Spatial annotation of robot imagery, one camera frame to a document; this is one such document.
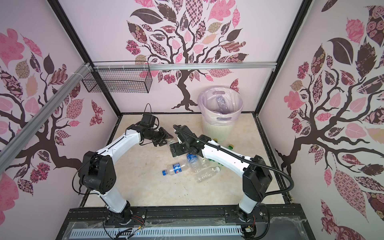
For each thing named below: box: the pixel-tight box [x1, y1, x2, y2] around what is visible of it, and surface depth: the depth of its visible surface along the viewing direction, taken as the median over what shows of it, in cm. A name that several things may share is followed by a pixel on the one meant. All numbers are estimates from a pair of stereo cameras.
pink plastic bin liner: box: [197, 85, 244, 125], surface depth 95 cm
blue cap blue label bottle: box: [162, 162, 191, 176], surface depth 88 cm
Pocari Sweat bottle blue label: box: [186, 153, 202, 173], surface depth 91 cm
